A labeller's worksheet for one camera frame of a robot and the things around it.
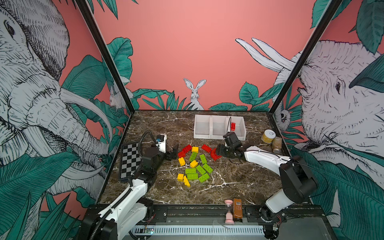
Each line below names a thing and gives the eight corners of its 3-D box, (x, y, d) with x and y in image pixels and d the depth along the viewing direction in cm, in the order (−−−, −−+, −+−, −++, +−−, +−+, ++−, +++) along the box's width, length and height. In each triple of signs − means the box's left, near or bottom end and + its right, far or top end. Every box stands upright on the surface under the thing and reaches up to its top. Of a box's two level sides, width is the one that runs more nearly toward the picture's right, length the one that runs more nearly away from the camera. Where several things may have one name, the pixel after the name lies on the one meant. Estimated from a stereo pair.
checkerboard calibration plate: (122, 179, 87) (119, 176, 84) (123, 147, 101) (121, 144, 97) (141, 174, 89) (139, 171, 86) (140, 144, 103) (138, 140, 99)
